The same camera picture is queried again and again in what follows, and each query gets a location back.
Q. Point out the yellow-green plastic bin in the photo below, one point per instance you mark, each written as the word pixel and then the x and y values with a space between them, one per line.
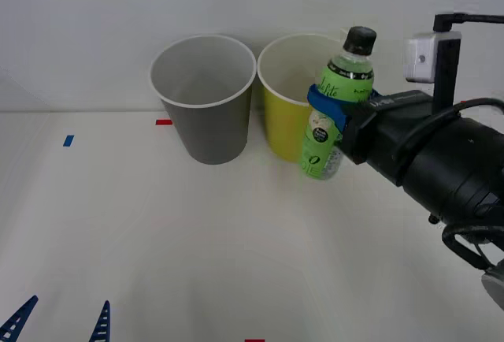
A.
pixel 283 121

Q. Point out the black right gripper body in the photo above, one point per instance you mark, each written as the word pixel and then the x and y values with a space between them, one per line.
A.
pixel 384 133

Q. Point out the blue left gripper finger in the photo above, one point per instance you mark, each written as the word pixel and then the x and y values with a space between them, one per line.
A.
pixel 15 318
pixel 101 324

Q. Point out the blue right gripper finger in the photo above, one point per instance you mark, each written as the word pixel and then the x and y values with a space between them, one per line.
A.
pixel 325 103
pixel 376 93

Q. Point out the green plastic bottle black cap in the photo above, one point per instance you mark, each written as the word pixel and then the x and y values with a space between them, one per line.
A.
pixel 349 76

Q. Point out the grey plastic bin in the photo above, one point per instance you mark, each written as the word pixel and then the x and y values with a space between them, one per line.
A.
pixel 214 129

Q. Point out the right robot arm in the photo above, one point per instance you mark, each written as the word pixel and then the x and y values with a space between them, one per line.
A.
pixel 456 160

